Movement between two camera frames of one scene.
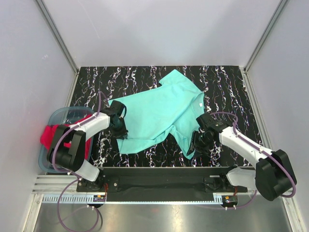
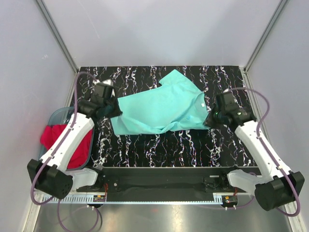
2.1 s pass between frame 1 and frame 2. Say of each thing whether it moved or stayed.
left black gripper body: moved
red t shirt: stayed
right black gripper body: moved
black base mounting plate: stayed
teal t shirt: moved
